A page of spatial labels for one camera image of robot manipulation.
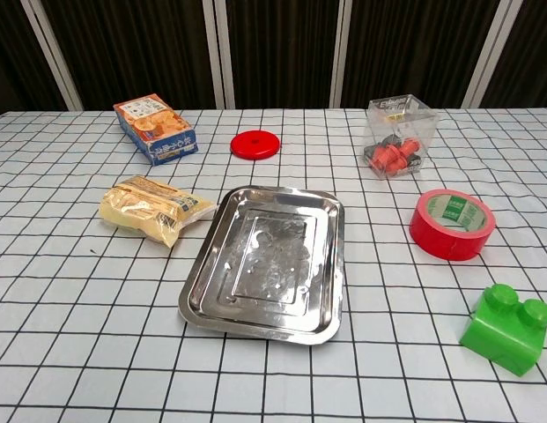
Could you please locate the orange blue snack box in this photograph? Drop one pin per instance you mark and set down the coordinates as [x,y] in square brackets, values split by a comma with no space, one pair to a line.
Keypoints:
[154,128]

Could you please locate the red round lid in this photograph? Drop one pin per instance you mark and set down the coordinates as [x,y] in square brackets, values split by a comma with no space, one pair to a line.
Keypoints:
[255,144]

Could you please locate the green toy building block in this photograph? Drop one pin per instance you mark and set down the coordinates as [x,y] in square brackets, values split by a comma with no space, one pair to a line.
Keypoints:
[504,337]

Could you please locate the stainless steel tray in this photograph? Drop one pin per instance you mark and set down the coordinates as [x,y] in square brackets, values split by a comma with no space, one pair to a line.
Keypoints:
[266,264]

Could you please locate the orange plugs in box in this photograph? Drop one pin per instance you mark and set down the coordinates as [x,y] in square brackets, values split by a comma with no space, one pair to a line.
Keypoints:
[392,156]

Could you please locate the yellow snack bag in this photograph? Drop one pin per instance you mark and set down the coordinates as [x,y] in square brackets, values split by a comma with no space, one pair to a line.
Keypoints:
[145,209]

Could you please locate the clear plastic box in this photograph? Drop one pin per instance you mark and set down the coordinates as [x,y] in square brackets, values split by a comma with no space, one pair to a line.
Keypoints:
[398,134]

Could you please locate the white partition frame post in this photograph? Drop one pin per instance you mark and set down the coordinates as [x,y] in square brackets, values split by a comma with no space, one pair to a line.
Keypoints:
[339,53]
[486,53]
[57,57]
[218,53]

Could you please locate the red adhesive tape roll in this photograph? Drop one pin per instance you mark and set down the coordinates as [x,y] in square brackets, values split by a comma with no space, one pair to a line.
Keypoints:
[451,224]

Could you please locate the white black checkered tablecloth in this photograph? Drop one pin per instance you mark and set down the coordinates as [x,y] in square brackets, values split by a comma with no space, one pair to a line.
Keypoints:
[79,330]

